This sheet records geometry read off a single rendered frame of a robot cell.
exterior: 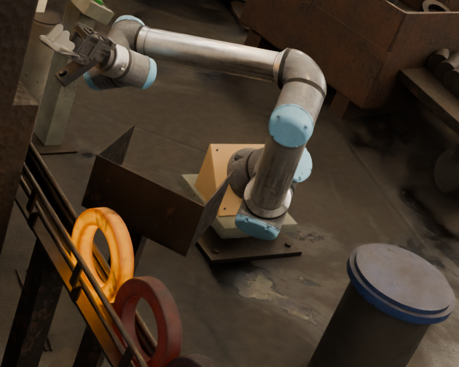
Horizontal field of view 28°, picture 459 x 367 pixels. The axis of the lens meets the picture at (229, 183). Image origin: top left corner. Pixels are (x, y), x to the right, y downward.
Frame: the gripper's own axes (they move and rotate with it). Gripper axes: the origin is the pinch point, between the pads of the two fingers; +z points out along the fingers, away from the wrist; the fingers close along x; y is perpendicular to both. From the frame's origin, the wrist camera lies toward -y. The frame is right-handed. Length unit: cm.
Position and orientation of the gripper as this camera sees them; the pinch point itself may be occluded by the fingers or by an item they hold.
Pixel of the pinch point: (42, 41)
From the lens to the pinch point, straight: 237.3
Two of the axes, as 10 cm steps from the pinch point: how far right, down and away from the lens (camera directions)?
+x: 5.6, 5.7, -6.0
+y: 5.4, -8.0, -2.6
